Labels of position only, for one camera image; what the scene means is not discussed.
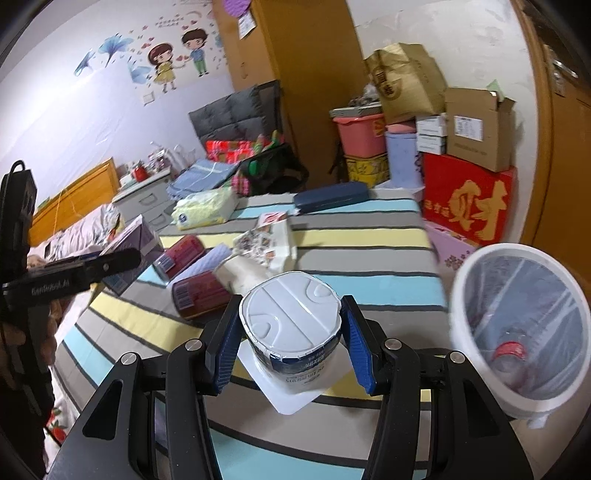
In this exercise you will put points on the white blue yogurt cup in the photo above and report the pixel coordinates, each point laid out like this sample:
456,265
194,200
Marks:
293,340

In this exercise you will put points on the patterned white crumpled wrapper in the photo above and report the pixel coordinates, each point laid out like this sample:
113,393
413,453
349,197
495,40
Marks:
270,245

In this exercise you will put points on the yellow tissue pack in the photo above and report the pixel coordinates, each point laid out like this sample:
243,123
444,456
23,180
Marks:
206,208

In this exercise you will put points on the cartoon couple wall sticker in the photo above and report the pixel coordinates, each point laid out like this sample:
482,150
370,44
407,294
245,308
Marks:
165,63

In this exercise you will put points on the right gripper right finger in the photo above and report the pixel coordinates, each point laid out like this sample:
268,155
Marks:
364,340

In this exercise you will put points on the clear plastic bottle red label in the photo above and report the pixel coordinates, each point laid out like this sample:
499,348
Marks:
509,363

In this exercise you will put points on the pink floral box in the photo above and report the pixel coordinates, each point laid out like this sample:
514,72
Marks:
452,249

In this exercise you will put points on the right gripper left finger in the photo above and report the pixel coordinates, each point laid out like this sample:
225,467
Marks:
222,340

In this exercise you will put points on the red milk can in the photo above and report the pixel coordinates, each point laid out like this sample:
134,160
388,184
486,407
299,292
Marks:
178,257
199,294

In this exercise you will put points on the white round trash bin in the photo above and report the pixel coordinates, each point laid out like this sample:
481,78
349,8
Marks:
514,292

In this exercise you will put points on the strawberry milk carton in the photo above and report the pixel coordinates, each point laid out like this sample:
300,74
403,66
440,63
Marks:
269,218

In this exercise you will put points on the brown cardboard box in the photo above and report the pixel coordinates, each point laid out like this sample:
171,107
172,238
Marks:
480,127

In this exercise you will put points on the stacked white small boxes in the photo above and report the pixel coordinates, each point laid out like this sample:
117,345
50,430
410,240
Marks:
432,134

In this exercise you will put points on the grey padded cushion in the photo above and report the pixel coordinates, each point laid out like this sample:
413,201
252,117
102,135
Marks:
243,115

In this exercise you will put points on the yellow printed box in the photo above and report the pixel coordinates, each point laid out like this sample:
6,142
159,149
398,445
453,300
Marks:
372,170

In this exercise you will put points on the wooden door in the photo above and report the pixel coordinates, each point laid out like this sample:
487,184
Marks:
558,217

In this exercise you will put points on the wooden bed headboard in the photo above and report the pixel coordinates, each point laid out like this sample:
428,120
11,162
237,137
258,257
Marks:
96,187

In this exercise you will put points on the white foam fruit net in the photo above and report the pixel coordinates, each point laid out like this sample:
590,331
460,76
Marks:
211,259

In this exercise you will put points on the folded blue cloth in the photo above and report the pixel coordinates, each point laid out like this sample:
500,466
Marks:
202,175

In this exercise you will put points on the lilac cylindrical container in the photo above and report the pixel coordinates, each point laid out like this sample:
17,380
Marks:
405,161

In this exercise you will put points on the purple white box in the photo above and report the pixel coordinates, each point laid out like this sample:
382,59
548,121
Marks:
130,253

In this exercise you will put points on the brown paper bag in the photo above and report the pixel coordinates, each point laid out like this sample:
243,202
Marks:
408,81

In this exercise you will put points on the navy glasses case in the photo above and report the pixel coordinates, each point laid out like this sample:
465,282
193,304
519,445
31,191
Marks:
332,196

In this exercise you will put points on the grey drawer cabinet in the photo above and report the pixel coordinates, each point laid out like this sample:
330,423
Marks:
149,199

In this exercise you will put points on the silver door handle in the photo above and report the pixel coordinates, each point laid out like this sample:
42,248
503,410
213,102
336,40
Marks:
560,74

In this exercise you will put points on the red plaid cloth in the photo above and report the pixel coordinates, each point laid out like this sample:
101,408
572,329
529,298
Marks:
235,152

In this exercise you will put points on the black bag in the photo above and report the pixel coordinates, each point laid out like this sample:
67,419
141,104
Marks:
276,170

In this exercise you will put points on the pink plastic bin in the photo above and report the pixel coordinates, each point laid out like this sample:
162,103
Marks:
362,137

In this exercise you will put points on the red gift box gold character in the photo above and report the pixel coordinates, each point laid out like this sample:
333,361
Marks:
466,198

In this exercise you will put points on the wooden wardrobe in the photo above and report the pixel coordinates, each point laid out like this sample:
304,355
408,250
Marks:
311,48

